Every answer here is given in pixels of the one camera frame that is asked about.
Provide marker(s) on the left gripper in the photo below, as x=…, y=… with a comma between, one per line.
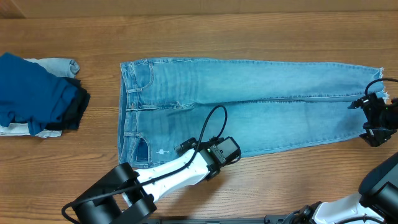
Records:
x=183, y=147

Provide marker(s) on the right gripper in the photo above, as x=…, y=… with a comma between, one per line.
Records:
x=369, y=116

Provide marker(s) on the light blue denim jeans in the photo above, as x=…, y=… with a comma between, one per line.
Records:
x=265, y=106

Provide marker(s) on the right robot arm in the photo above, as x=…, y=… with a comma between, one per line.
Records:
x=376, y=200

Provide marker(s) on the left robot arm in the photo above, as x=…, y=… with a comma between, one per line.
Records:
x=125, y=195

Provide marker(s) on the black garment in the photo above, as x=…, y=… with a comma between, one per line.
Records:
x=74, y=113

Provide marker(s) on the light grey folded garment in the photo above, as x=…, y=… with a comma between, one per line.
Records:
x=60, y=67

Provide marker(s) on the dark blue shirt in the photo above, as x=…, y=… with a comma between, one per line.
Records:
x=32, y=94

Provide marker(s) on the white garment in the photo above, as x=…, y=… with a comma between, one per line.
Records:
x=19, y=129

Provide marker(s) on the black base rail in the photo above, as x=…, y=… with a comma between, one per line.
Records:
x=268, y=219

